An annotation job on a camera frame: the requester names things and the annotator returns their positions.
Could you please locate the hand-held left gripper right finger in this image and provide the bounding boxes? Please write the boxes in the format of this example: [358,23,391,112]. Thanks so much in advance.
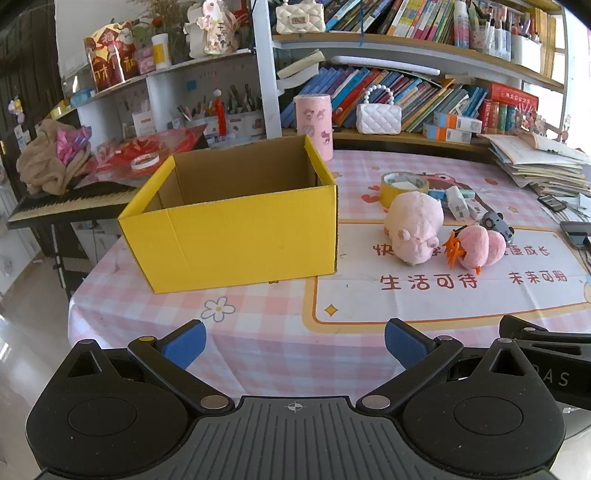
[355,318,533,415]

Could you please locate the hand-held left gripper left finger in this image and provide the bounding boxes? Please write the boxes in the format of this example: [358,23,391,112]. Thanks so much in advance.
[60,318,235,415]

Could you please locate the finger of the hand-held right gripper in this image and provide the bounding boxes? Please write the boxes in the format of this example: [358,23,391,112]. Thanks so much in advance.
[517,339,591,361]
[499,315,591,344]

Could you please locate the pink heart plush toy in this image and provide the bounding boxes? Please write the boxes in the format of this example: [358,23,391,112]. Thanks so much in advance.
[455,224,508,271]

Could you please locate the grey toy car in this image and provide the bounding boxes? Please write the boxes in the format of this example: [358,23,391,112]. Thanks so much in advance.
[479,210,516,244]

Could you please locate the yellow cardboard box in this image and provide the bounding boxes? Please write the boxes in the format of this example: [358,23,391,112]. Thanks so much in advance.
[117,135,339,295]

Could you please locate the pink pig plush toy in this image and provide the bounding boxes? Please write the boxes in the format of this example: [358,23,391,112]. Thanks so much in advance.
[384,191,445,267]

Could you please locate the white staple box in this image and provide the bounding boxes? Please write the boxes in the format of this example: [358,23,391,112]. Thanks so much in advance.
[444,185,470,221]

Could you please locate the yellow packing tape roll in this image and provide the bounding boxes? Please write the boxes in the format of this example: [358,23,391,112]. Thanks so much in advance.
[381,171,431,209]

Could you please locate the pink checked printed tablecloth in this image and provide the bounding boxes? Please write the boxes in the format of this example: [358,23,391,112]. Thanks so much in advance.
[68,147,591,407]

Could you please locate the black keyboard stand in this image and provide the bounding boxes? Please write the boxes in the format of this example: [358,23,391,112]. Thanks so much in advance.
[48,225,100,303]

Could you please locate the stack of papers and notebooks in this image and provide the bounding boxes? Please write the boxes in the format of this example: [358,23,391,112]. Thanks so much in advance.
[487,131,591,200]

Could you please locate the black electronic keyboard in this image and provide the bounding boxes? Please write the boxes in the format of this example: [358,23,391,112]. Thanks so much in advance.
[6,181,140,230]

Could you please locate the small white tape roll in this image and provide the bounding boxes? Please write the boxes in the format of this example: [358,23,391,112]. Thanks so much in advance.
[130,153,160,172]

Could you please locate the red plastic bag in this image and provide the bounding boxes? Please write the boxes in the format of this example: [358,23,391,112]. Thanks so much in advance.
[87,128,209,180]

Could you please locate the small cartoon figurines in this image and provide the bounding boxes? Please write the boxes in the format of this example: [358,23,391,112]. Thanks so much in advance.
[516,103,574,140]

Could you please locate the orange blue white carton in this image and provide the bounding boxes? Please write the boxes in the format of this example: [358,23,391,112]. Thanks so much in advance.
[422,124,474,145]
[433,112,484,134]

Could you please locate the red boxed book set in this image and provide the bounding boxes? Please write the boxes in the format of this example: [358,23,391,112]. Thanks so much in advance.
[478,82,539,136]

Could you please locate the beige crumpled cloth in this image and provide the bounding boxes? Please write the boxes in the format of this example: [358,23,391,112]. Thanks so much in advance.
[16,119,92,195]

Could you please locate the pink shiny wrapper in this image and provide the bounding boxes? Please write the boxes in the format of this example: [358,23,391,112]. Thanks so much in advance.
[54,126,92,165]

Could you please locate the white quilted handbag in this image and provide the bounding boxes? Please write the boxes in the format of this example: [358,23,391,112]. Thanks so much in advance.
[356,84,403,136]

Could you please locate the desk organiser with pens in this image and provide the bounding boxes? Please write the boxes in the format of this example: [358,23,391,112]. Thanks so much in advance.
[177,83,265,140]

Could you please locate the red tassel ornament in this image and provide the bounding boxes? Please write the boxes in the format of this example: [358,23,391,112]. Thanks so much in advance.
[212,89,228,138]

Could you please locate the pink cylinder container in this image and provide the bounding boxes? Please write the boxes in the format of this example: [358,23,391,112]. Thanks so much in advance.
[294,93,334,161]

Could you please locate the row of colourful books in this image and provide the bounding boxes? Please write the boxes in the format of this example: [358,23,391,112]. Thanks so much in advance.
[323,0,455,41]
[281,66,490,136]

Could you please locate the white pen holders with pens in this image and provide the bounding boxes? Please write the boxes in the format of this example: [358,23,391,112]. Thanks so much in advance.
[480,7,544,66]

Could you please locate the pink packets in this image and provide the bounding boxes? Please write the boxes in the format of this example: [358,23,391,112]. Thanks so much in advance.
[133,45,156,75]

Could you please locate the white wooden bookshelf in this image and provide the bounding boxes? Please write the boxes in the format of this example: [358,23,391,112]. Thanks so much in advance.
[55,0,591,155]

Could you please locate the white yellow bottle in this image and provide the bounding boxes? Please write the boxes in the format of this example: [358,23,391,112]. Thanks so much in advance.
[151,32,172,71]

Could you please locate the red gold gift bag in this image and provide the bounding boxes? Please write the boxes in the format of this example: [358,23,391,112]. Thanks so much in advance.
[84,20,140,93]

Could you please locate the pile of lying books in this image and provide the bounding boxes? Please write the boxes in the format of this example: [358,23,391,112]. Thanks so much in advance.
[276,49,327,92]

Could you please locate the pale printed bottle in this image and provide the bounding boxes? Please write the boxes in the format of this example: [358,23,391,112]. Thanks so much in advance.
[453,0,471,49]

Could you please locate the white pink doll figurine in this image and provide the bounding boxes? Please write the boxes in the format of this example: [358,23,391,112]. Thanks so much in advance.
[184,0,242,59]

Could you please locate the cream quilted handbag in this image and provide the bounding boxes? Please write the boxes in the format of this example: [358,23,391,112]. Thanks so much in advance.
[275,0,324,34]

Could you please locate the dark smartphone with cable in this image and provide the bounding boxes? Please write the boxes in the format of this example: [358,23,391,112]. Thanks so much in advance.
[560,220,591,251]

